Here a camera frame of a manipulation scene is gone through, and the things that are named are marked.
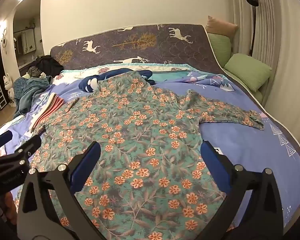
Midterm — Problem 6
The pink striped folded cloth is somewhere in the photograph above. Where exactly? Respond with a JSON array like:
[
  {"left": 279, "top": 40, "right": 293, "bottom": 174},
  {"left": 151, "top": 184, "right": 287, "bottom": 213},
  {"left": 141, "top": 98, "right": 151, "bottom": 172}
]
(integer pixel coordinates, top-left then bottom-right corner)
[{"left": 29, "top": 93, "right": 66, "bottom": 133}]

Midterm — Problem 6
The green pillow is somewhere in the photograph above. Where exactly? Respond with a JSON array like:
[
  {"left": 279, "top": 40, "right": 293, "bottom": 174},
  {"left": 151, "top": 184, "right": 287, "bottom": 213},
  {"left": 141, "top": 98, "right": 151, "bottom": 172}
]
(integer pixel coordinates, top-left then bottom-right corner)
[
  {"left": 207, "top": 33, "right": 232, "bottom": 67},
  {"left": 224, "top": 53, "right": 273, "bottom": 92}
]

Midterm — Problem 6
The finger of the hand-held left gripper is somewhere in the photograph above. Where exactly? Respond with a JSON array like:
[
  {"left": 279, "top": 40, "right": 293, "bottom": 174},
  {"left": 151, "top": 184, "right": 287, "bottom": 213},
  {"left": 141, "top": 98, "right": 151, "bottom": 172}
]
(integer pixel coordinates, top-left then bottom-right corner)
[
  {"left": 0, "top": 131, "right": 14, "bottom": 155},
  {"left": 0, "top": 134, "right": 42, "bottom": 195}
]

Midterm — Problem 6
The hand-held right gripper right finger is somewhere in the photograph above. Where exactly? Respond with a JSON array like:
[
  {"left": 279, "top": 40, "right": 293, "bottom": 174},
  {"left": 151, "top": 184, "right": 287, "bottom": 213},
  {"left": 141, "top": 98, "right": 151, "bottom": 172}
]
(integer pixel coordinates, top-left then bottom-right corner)
[{"left": 190, "top": 141, "right": 284, "bottom": 240}]

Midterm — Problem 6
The grey cloth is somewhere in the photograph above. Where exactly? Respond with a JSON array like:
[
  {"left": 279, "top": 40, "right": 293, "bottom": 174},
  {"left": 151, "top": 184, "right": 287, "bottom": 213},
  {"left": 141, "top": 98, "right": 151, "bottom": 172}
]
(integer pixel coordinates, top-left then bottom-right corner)
[{"left": 28, "top": 66, "right": 42, "bottom": 78}]

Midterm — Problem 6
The green floral shirt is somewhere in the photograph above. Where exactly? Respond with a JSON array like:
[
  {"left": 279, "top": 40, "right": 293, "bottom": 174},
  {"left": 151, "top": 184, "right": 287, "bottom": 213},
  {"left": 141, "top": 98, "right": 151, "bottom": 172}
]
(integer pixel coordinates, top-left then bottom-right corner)
[{"left": 30, "top": 71, "right": 265, "bottom": 240}]

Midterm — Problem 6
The white wall decoration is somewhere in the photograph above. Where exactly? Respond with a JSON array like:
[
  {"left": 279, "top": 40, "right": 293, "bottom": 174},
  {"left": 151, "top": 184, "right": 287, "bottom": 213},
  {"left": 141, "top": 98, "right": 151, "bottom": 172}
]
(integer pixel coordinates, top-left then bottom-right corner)
[{"left": 1, "top": 29, "right": 8, "bottom": 53}]

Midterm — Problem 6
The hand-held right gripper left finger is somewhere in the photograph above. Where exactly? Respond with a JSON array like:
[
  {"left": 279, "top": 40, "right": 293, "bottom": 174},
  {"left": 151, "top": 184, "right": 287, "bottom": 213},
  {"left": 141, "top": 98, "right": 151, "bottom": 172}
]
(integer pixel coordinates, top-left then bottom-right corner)
[{"left": 16, "top": 141, "right": 108, "bottom": 240}]

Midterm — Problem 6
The teal blanket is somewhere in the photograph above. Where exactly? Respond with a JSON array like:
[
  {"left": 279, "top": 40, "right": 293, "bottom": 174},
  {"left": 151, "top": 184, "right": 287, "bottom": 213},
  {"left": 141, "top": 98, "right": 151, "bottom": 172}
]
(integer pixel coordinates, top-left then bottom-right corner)
[{"left": 13, "top": 76, "right": 52, "bottom": 118}]

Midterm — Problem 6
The black clothes pile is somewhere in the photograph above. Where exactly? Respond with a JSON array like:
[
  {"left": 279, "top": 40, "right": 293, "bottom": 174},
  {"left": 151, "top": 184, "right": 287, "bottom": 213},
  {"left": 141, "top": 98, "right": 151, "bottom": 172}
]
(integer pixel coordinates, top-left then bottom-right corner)
[{"left": 35, "top": 55, "right": 64, "bottom": 77}]

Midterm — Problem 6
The white cat figure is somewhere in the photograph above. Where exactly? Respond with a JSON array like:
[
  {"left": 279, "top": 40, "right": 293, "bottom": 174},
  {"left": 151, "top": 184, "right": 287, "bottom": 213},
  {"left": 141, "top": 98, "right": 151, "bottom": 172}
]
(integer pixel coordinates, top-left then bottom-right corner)
[{"left": 3, "top": 73, "right": 16, "bottom": 103}]

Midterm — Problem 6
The blue printed bedsheet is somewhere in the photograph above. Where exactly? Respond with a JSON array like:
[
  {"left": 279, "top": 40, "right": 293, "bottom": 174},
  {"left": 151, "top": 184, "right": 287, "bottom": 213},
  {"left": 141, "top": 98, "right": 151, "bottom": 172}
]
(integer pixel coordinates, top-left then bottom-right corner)
[{"left": 0, "top": 65, "right": 300, "bottom": 240}]

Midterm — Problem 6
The pink pillow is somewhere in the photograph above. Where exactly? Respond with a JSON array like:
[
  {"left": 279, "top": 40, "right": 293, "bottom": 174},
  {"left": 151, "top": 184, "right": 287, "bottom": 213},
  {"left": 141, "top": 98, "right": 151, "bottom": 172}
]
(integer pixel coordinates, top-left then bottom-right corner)
[{"left": 205, "top": 15, "right": 239, "bottom": 39}]

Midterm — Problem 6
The navy star fleece cloth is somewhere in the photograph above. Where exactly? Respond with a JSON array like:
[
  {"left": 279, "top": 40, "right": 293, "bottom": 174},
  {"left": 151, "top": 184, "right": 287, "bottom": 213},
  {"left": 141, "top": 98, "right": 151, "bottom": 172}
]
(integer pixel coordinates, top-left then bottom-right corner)
[{"left": 77, "top": 68, "right": 155, "bottom": 93}]

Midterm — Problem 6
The beige curtain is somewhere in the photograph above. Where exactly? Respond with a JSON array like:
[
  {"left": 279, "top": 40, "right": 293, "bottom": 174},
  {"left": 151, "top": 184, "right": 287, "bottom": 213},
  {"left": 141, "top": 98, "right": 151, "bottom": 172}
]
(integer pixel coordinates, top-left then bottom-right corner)
[{"left": 227, "top": 0, "right": 300, "bottom": 155}]

